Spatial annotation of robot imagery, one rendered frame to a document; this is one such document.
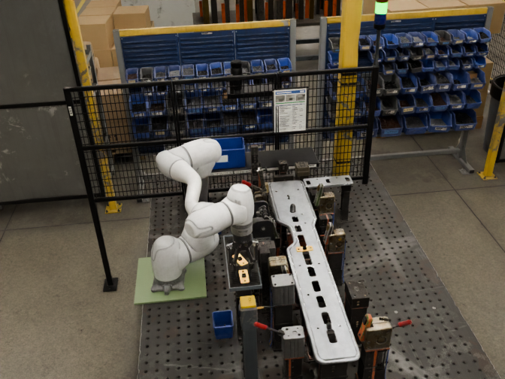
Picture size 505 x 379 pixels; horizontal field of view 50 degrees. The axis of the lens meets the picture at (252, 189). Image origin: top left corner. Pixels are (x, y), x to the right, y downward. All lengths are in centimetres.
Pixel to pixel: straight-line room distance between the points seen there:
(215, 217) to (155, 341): 95
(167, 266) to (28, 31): 226
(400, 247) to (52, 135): 290
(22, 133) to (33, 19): 95
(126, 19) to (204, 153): 463
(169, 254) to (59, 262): 183
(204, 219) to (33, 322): 232
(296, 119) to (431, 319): 147
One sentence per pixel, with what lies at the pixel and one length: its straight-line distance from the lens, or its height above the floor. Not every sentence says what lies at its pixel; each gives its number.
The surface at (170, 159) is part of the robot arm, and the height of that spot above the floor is 153.
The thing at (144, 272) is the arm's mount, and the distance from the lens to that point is 316.
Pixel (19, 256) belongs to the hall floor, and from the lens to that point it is 476.
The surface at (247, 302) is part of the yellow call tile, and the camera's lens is 225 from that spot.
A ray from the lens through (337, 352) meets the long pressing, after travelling 230.
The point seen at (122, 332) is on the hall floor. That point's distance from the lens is 386.
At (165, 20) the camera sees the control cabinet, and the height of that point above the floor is 38.
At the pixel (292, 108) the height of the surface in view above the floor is 131.
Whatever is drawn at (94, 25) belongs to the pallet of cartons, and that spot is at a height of 104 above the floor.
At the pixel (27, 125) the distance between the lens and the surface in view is 475.
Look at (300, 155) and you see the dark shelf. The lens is 352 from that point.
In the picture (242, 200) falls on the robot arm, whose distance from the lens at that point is 207.
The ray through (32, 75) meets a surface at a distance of 456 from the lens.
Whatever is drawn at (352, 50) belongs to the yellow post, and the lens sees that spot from 347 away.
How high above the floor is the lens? 273
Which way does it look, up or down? 32 degrees down
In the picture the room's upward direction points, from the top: 2 degrees counter-clockwise
